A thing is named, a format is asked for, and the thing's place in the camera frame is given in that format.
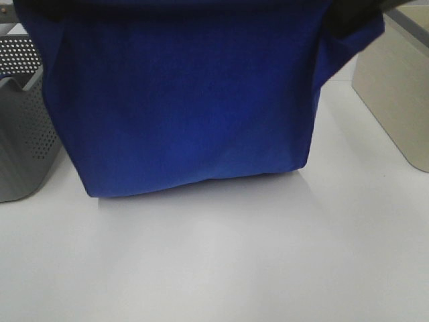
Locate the grey perforated plastic basket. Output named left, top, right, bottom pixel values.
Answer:
left=1, top=2, right=62, bottom=203

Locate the beige storage bin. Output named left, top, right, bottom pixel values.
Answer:
left=352, top=1, right=428, bottom=172

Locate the blue microfibre towel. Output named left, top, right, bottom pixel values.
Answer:
left=14, top=1, right=384, bottom=198

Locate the black right gripper finger blurred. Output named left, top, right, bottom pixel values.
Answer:
left=326, top=0, right=428, bottom=38

